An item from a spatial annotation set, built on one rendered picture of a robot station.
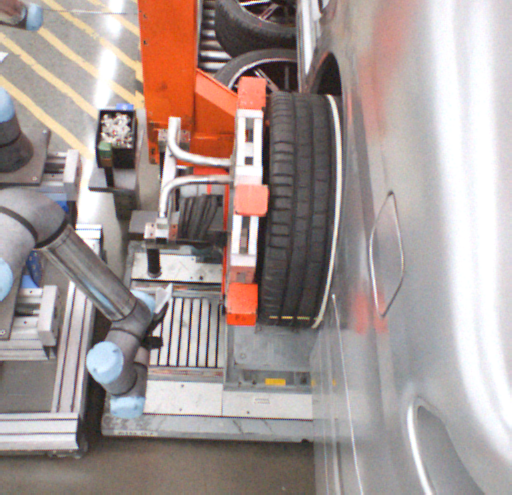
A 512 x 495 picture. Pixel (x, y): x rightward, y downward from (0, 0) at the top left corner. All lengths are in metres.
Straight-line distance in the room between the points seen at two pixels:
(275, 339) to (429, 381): 1.51
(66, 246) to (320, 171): 0.61
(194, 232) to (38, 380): 0.94
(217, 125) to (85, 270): 1.03
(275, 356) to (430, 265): 1.47
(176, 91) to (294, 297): 0.84
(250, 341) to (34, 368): 0.74
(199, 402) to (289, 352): 0.37
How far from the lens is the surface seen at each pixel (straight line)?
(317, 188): 1.49
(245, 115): 1.66
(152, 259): 1.70
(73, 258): 1.28
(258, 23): 3.02
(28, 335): 1.75
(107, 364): 1.35
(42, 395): 2.26
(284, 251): 1.49
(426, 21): 1.05
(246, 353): 2.25
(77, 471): 2.37
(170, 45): 1.96
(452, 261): 0.81
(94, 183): 2.39
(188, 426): 2.30
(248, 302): 1.59
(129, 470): 2.35
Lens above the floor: 2.26
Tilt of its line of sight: 54 degrees down
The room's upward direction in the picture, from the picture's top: 9 degrees clockwise
